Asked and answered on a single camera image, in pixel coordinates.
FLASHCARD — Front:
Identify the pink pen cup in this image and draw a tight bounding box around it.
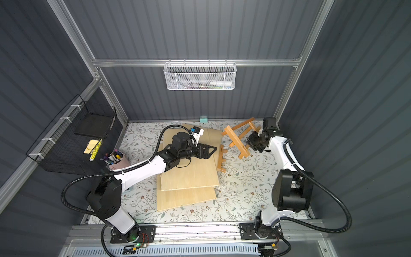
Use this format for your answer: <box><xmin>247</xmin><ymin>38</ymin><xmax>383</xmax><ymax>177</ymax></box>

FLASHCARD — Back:
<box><xmin>101</xmin><ymin>149</ymin><xmax>131</xmax><ymax>171</ymax></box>

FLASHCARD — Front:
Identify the white wire mesh basket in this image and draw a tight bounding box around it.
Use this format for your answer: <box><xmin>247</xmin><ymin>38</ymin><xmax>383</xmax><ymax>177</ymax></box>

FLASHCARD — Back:
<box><xmin>163</xmin><ymin>63</ymin><xmax>237</xmax><ymax>91</ymax></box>

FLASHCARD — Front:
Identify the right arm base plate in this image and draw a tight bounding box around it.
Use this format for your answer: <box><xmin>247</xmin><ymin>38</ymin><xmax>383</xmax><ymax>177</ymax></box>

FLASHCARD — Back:
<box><xmin>237</xmin><ymin>222</ymin><xmax>283</xmax><ymax>241</ymax></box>

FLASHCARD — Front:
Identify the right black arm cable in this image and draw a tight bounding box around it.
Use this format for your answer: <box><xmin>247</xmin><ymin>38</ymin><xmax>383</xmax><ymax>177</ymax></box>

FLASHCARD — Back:
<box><xmin>256</xmin><ymin>137</ymin><xmax>353</xmax><ymax>257</ymax></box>

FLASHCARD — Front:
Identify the small wooden easel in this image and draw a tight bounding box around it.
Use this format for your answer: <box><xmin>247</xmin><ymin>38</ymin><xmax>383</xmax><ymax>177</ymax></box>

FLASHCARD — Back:
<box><xmin>217</xmin><ymin>145</ymin><xmax>228</xmax><ymax>172</ymax></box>

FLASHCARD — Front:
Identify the white marker in basket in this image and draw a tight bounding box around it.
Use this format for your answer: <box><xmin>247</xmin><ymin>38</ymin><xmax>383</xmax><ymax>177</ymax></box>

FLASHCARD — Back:
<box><xmin>209</xmin><ymin>81</ymin><xmax>233</xmax><ymax>88</ymax></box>

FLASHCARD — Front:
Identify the wooden easel frame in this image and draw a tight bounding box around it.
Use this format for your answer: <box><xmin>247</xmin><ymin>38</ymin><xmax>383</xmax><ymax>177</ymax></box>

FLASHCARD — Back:
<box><xmin>221</xmin><ymin>117</ymin><xmax>261</xmax><ymax>160</ymax></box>

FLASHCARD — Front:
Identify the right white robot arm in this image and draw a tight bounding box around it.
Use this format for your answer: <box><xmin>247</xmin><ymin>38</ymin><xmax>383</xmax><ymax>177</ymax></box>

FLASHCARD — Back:
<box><xmin>247</xmin><ymin>117</ymin><xmax>314</xmax><ymax>238</ymax></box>

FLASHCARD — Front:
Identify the black wire mesh basket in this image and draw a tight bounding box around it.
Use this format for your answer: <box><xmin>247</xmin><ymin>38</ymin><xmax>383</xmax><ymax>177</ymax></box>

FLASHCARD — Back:
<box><xmin>26</xmin><ymin>95</ymin><xmax>117</xmax><ymax>176</ymax></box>

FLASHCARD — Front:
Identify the yellow sticky note pad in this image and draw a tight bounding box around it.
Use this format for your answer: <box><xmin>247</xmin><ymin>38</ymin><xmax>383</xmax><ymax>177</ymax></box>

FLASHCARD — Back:
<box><xmin>83</xmin><ymin>139</ymin><xmax>100</xmax><ymax>154</ymax></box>

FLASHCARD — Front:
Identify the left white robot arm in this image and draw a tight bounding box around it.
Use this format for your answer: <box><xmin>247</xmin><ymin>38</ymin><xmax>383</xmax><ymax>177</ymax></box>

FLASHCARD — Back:
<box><xmin>86</xmin><ymin>127</ymin><xmax>217</xmax><ymax>235</ymax></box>

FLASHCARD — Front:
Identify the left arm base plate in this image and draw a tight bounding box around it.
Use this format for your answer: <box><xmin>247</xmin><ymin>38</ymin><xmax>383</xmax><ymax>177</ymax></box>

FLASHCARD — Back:
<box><xmin>110</xmin><ymin>224</ymin><xmax>157</xmax><ymax>245</ymax></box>

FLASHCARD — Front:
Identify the aluminium rail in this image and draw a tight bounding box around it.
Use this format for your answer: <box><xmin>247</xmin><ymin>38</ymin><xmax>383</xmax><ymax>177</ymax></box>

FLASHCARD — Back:
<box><xmin>64</xmin><ymin>221</ymin><xmax>328</xmax><ymax>246</ymax></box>

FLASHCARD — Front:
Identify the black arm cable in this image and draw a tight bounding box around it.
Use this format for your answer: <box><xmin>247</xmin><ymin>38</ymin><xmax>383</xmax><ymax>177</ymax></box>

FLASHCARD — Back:
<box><xmin>256</xmin><ymin>137</ymin><xmax>353</xmax><ymax>257</ymax></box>
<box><xmin>60</xmin><ymin>124</ymin><xmax>197</xmax><ymax>257</ymax></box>

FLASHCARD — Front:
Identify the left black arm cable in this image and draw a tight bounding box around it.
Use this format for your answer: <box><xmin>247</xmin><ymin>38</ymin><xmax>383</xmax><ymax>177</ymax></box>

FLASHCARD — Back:
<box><xmin>60</xmin><ymin>124</ymin><xmax>197</xmax><ymax>257</ymax></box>

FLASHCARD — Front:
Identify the plywood board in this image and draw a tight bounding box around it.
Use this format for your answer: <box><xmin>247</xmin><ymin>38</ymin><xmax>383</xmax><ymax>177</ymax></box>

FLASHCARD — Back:
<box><xmin>160</xmin><ymin>127</ymin><xmax>222</xmax><ymax>191</ymax></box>
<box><xmin>156</xmin><ymin>175</ymin><xmax>216</xmax><ymax>211</ymax></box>
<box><xmin>179</xmin><ymin>127</ymin><xmax>222</xmax><ymax>172</ymax></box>

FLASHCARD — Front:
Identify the teal wall clip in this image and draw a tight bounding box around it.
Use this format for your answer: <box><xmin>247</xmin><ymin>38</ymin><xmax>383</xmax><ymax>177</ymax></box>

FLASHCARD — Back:
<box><xmin>199</xmin><ymin>116</ymin><xmax>208</xmax><ymax>123</ymax></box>

